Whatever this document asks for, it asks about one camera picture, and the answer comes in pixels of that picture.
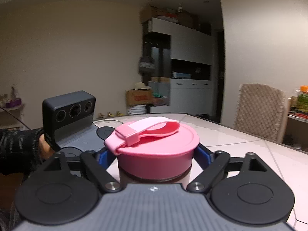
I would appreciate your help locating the green jar with orange lid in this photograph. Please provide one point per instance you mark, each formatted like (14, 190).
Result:
(303, 101)

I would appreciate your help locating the person's left forearm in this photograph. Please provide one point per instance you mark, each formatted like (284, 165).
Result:
(19, 149)

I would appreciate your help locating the chair with quilted beige cover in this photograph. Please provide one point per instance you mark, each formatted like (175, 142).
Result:
(259, 113)

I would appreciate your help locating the pink cartoon print bottle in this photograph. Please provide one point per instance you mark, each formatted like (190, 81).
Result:
(123, 178)

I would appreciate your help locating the dark wooden door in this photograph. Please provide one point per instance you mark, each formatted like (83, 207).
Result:
(220, 77)

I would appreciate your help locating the purple box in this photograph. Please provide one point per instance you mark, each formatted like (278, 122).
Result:
(12, 103)

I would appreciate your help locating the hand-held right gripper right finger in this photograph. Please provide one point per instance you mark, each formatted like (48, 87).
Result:
(202, 157)

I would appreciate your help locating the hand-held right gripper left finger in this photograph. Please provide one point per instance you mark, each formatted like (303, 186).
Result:
(103, 160)

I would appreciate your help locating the white round container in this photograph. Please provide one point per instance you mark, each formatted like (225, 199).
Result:
(137, 110)

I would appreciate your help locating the person's left hand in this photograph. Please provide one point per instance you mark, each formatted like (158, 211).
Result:
(46, 150)

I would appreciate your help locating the wooden shelf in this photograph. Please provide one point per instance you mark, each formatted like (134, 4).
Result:
(296, 130)

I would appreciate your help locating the cardboard box with red print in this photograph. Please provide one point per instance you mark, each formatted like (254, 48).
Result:
(139, 98)

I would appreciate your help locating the grey hanging bag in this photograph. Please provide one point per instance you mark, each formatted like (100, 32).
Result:
(146, 65)

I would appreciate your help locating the straw hat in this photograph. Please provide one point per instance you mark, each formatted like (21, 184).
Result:
(142, 86)

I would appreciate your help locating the pink bottle cap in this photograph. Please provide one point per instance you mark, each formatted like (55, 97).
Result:
(156, 149)

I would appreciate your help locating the white cabinet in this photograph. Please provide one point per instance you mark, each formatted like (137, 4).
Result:
(190, 45)

